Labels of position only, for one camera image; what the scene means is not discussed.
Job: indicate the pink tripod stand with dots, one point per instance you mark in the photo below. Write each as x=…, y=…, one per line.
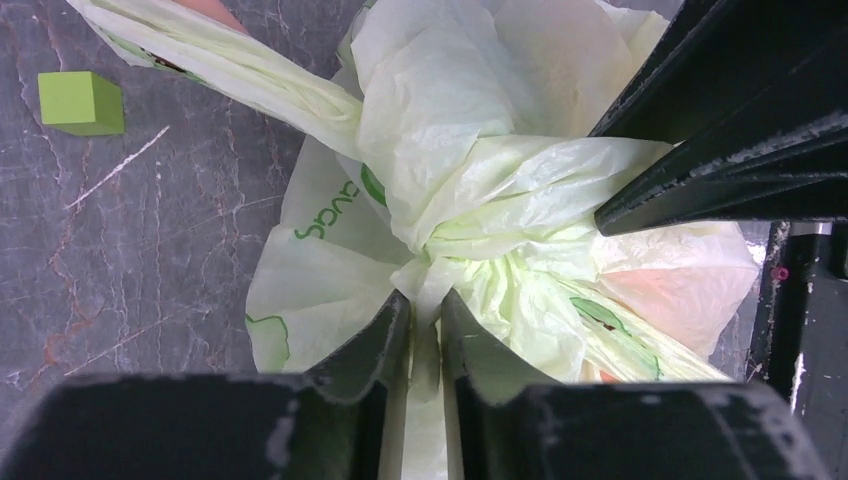
x=215, y=10

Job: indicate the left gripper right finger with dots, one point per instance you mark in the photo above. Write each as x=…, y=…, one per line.
x=506, y=419

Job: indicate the pale green plastic bag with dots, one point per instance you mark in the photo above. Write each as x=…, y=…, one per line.
x=452, y=153

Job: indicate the green cube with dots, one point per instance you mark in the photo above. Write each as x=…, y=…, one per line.
x=81, y=103

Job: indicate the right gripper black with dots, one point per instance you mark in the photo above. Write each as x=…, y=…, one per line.
x=799, y=340

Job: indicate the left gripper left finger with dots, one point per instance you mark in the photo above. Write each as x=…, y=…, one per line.
x=340, y=419

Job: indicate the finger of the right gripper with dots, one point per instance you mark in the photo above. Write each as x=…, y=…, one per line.
x=714, y=56

